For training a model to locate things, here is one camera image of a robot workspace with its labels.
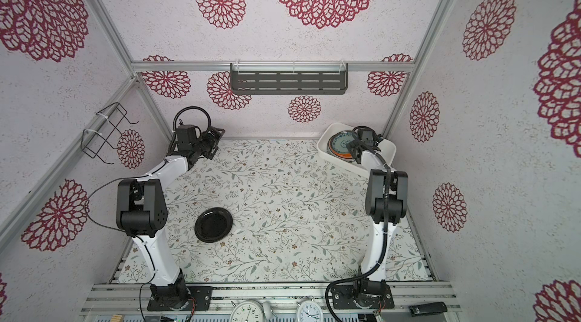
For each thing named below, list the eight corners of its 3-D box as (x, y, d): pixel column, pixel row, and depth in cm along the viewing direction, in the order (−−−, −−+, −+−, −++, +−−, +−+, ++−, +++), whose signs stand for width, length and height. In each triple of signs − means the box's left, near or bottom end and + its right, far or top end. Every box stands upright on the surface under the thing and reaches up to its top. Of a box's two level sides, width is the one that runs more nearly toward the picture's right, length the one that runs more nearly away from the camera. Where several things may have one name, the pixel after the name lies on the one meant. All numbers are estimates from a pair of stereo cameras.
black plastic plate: (193, 243, 88) (190, 239, 85) (202, 211, 96) (199, 207, 94) (229, 243, 88) (227, 239, 85) (234, 211, 96) (232, 207, 94)
